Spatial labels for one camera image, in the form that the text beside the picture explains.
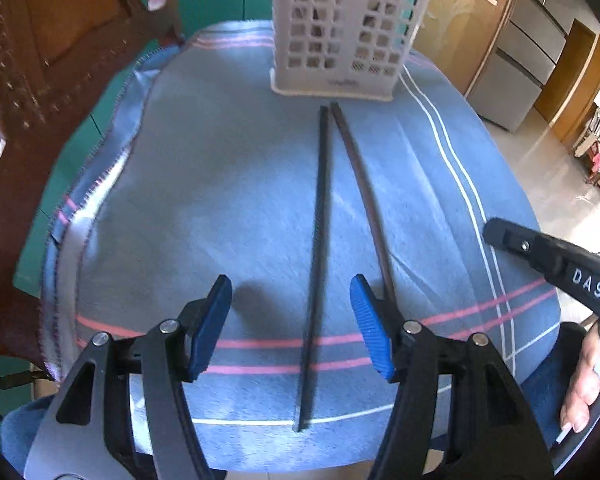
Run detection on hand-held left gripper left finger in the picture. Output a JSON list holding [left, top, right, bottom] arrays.
[[27, 274, 233, 480]]

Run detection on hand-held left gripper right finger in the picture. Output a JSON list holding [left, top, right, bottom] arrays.
[[349, 274, 556, 480]]

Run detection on black chopstick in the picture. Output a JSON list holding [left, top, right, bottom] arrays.
[[292, 105, 333, 434]]

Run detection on dark brown chopstick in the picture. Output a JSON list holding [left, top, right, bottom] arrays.
[[330, 101, 398, 306]]

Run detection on white plastic utensil basket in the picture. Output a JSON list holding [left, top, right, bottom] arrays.
[[269, 0, 437, 103]]

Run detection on person's right hand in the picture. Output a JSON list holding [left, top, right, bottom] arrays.
[[560, 327, 600, 433]]

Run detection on blue striped cloth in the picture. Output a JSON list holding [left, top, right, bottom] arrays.
[[40, 20, 563, 476]]

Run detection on wooden door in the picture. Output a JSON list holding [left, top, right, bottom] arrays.
[[534, 19, 600, 143]]

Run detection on silver refrigerator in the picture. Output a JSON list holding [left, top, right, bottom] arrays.
[[466, 0, 600, 132]]

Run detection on person's blue pants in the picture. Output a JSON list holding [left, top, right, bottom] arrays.
[[0, 320, 591, 480]]

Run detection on wooden cabinet panel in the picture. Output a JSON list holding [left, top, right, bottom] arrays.
[[415, 0, 523, 96]]

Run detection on brown wooden chair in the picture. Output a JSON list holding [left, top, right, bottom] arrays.
[[0, 0, 186, 376]]

